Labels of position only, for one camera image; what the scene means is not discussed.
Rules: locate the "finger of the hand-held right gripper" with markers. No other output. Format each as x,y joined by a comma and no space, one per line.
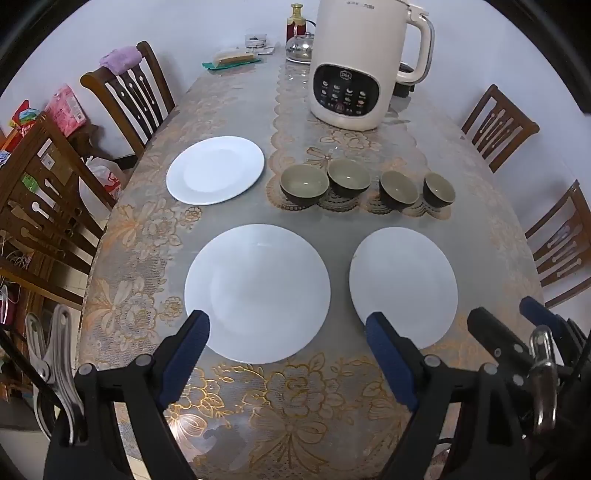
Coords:
498,337
538,310

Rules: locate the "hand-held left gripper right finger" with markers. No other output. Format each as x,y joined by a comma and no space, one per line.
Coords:
392,364

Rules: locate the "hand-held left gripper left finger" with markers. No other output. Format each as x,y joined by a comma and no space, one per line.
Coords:
184,355

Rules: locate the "white ceramic plate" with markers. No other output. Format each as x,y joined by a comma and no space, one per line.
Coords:
404,281
214,170
257,286

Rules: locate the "dark green-glazed bowl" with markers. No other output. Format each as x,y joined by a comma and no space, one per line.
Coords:
348,176
438,188
399,188
304,185

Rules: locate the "metal spring clamp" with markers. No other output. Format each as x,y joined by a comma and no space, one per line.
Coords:
57,364
544,378

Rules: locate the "dark wooden chair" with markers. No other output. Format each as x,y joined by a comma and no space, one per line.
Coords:
561,249
55,217
138,99
498,127

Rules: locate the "white plastic bag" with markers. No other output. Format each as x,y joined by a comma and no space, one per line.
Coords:
104,182

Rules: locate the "orange-edged lace table runner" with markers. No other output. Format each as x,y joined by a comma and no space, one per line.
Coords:
295,134

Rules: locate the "pink package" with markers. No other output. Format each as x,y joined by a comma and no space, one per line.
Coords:
65,110

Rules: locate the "red package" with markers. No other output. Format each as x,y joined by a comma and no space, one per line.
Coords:
25,117

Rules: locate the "green flat packet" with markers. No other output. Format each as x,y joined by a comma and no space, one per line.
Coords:
212,67

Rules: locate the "clear cracker package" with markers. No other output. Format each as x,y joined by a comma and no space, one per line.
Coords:
235,57

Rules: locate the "purple cloth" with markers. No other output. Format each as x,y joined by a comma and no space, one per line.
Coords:
121,59

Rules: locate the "cream electric soy milk maker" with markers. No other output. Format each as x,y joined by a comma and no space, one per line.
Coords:
364,55

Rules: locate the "stainless steel kettle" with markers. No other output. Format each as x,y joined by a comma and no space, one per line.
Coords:
301,46

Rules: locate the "red bottle with gold cap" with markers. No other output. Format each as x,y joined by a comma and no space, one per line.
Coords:
296,21

